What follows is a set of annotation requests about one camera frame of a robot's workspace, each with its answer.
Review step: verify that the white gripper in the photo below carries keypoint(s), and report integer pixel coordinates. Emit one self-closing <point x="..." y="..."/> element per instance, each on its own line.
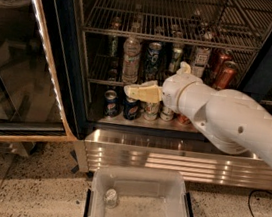
<point x="172" y="91"/>

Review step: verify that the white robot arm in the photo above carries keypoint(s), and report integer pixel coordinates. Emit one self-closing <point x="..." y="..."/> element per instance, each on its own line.
<point x="231" y="120"/>

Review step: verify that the green bottle rear left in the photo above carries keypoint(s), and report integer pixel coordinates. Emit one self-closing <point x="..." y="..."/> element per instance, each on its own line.
<point x="113" y="39"/>

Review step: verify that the clear bottle in bin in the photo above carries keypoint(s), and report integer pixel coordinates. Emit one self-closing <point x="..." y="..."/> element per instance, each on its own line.
<point x="111" y="198"/>

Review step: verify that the white green can right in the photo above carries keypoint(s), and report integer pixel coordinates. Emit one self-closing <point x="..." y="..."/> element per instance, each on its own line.
<point x="166" y="114"/>

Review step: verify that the white carton drink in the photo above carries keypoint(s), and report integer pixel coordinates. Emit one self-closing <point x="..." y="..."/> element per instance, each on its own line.
<point x="199" y="61"/>

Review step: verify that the middle wire shelf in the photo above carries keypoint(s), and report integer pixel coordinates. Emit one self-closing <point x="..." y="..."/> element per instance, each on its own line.
<point x="107" y="70"/>

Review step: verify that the blue pepsi can left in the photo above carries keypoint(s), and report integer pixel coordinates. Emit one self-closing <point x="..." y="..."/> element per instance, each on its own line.
<point x="111" y="103"/>

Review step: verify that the orange can front middle shelf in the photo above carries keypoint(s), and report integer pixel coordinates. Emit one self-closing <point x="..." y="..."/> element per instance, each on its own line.
<point x="227" y="73"/>

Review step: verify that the blue pepsi can right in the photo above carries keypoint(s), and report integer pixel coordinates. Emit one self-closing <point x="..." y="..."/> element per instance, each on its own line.
<point x="131" y="108"/>

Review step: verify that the green white can middle shelf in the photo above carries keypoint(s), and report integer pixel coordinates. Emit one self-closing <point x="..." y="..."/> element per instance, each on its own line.
<point x="177" y="52"/>

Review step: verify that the orange can bottom left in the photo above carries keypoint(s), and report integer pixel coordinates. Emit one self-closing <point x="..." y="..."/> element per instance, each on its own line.
<point x="182" y="119"/>

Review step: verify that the blue can middle shelf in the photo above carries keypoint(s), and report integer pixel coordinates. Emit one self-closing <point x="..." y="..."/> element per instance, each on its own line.
<point x="152" y="57"/>

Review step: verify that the wire shelf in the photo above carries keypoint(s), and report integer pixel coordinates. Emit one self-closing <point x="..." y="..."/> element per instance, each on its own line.
<point x="107" y="70"/>
<point x="236" y="24"/>

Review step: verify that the steel fridge base grille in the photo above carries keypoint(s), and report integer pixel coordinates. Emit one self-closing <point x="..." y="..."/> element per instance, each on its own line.
<point x="196" y="160"/>

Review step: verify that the top wire shelf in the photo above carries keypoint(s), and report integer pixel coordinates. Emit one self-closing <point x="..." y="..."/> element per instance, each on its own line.
<point x="236" y="24"/>

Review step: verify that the white green can left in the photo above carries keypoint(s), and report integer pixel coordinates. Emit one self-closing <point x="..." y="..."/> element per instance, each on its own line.
<point x="151" y="111"/>

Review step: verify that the blue pepsi can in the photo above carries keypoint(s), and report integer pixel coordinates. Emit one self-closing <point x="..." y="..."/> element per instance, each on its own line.
<point x="111" y="103"/>
<point x="131" y="108"/>

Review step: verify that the orange can shelf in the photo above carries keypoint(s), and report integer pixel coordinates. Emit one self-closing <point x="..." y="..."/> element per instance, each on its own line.
<point x="221" y="56"/>
<point x="227" y="73"/>

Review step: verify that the clear water bottle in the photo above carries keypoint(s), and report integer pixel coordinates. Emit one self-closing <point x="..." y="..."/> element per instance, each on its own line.
<point x="132" y="51"/>

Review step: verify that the orange can rear middle shelf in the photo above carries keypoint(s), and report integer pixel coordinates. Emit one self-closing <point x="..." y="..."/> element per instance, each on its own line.
<point x="221" y="56"/>

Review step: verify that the glass fridge door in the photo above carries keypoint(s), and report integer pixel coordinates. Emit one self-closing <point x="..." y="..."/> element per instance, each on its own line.
<point x="30" y="100"/>

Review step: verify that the clear plastic bin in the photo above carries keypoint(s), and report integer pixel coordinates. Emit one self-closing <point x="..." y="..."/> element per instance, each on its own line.
<point x="143" y="192"/>

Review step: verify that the white green can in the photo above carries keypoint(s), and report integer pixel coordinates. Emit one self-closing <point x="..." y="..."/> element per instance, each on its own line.
<point x="166" y="114"/>
<point x="151" y="111"/>

